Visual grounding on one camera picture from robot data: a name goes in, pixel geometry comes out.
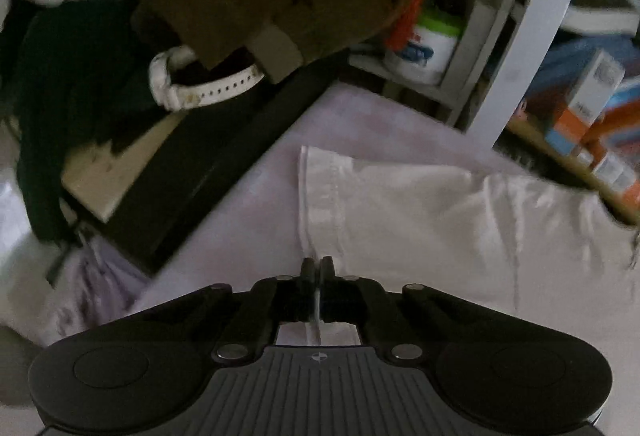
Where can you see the black cloth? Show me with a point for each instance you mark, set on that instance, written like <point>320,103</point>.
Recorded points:
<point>65,81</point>

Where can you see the printed checked blanket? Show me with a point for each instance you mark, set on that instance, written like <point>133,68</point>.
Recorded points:
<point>350,116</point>

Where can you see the black framed board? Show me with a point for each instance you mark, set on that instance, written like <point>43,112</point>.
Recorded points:
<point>200,186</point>

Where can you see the white garment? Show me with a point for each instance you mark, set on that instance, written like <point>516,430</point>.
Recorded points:
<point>425,216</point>

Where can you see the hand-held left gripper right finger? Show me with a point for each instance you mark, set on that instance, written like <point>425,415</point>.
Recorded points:
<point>326,291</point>

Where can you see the white jar with green lid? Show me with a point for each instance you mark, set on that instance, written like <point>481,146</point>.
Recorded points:
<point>425,49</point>

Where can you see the white shelf unit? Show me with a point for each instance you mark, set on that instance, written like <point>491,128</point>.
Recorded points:
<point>480,41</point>

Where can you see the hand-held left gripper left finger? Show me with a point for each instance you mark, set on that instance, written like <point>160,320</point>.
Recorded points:
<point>309,291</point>

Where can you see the white metal frame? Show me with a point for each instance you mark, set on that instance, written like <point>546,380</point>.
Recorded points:
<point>540,16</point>

